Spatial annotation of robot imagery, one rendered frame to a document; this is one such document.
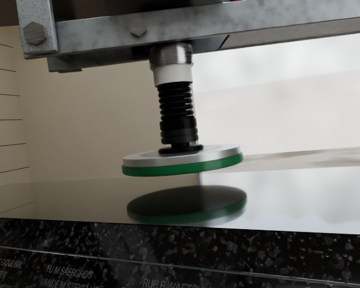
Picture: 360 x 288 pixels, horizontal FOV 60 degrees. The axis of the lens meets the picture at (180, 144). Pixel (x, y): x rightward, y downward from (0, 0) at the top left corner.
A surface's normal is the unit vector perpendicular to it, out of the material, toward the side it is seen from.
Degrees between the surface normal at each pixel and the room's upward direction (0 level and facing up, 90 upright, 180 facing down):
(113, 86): 90
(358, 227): 0
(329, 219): 0
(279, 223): 0
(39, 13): 90
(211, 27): 90
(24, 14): 90
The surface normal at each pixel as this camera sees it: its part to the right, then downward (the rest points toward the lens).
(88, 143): -0.30, 0.08
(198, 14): 0.06, 0.04
